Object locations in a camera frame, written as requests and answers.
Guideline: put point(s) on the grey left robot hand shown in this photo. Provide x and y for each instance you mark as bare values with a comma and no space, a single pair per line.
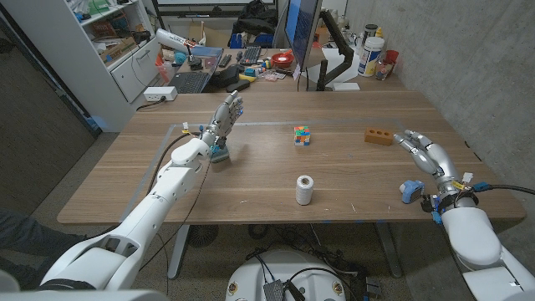
225,119

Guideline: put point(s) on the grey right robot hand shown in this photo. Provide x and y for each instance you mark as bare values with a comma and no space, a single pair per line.
436,161

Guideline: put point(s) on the blue toy camera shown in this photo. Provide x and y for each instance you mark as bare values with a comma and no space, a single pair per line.
413,191

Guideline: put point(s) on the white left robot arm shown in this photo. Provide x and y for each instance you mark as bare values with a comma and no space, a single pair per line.
171,184

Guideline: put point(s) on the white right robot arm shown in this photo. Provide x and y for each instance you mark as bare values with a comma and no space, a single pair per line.
472,234

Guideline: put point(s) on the orange block with holes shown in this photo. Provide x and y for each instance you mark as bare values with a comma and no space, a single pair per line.
378,136

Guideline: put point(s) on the multicolour Rubik's cube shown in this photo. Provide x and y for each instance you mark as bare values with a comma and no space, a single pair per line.
302,136

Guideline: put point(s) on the white thread spool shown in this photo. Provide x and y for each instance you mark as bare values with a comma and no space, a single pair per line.
304,191

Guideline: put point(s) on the black laptop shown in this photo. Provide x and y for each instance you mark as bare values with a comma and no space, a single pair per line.
190,82

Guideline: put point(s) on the black keyboard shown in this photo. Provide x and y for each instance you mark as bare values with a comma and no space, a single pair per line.
251,55

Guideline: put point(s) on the white power strip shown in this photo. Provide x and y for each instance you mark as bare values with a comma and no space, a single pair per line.
160,93

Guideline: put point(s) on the teal yarn ball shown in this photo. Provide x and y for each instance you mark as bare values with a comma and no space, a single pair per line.
180,57

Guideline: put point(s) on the brown cardboard box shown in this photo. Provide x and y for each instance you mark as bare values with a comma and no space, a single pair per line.
215,38

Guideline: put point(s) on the red bowl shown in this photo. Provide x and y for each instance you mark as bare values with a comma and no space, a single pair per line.
283,59

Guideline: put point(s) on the white paper note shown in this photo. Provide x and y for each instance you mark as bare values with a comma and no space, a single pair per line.
297,72

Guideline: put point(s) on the white cylindrical tube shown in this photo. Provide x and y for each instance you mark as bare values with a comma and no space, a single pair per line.
171,39

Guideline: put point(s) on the grey table leg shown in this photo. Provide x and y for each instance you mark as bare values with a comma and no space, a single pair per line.
388,251
177,255

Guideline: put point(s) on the black backpack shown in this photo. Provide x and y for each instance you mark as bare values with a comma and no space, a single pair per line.
255,18

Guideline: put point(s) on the white shelf cabinet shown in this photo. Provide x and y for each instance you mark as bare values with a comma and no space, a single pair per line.
125,75

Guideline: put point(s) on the black computer monitor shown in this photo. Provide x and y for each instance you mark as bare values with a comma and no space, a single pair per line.
301,29

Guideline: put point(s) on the flat white box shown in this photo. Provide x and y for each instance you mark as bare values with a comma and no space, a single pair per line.
346,86

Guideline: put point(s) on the black round floor fan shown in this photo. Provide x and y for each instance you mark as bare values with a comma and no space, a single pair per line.
203,236

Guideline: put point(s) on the large white canister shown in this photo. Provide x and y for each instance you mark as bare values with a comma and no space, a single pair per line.
370,56

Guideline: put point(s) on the yellow bottle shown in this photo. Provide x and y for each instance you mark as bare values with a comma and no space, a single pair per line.
379,32

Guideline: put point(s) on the dark-lidded canister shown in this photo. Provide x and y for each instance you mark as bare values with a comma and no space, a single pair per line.
370,30

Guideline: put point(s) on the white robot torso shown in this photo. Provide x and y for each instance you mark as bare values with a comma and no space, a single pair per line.
284,267

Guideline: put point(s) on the small black perforated box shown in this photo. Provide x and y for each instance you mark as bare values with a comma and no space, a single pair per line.
273,290

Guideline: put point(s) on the person in dark trousers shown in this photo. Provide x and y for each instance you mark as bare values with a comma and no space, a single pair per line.
25,238

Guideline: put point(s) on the teal left wrist camera mount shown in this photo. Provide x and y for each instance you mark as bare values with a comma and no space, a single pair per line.
220,155

